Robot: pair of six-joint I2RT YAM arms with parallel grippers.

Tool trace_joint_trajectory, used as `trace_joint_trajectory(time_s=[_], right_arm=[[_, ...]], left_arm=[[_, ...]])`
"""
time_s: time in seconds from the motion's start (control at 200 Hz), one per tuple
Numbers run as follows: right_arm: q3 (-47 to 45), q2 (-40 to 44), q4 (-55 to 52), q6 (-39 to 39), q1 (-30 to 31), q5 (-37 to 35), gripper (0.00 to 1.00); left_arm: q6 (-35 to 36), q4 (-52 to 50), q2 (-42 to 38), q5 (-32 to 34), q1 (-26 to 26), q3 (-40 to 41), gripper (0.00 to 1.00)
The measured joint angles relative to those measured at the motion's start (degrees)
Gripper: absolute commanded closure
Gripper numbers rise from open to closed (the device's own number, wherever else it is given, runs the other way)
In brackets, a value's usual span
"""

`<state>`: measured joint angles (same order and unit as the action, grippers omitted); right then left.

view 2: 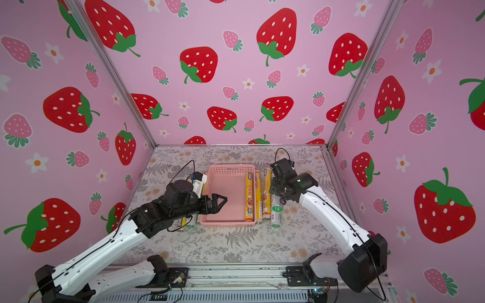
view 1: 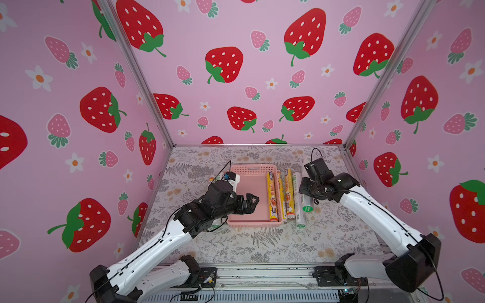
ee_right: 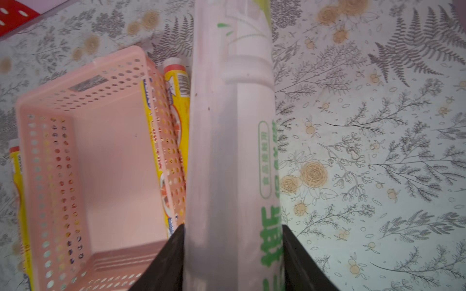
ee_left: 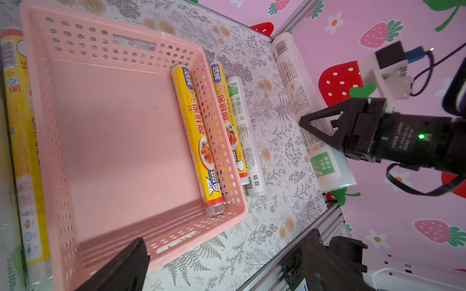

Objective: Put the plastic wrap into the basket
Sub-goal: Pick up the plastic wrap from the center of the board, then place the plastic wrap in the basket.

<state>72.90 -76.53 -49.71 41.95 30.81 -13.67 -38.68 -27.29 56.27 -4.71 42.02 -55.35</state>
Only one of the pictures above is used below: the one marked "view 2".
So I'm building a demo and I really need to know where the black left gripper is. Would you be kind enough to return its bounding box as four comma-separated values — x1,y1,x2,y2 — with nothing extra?
169,193,227,223

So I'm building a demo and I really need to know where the yellow plastic wrap roll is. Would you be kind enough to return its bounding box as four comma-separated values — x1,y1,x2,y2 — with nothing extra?
176,218,187,232
263,168,272,220
255,170,263,224
245,172,254,222

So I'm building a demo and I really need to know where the white green plastic wrap roll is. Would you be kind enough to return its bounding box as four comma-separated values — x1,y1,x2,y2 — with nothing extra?
271,194,283,228
185,215,198,229

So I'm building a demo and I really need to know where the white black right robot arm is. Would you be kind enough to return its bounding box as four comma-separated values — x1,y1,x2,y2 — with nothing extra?
270,172,388,292

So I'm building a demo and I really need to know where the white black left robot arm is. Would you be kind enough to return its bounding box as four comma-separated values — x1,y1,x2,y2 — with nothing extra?
35,180,227,302

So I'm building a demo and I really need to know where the pink perforated plastic basket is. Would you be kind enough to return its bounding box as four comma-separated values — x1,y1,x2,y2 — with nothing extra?
200,164,256,227

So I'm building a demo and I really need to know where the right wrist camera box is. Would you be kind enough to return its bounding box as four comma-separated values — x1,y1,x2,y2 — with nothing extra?
270,158,297,180

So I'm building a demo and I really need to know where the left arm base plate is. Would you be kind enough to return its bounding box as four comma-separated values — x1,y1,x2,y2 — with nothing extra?
137,267,189,289

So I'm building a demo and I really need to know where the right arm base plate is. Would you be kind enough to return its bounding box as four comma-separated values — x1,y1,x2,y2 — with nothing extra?
282,266,338,287

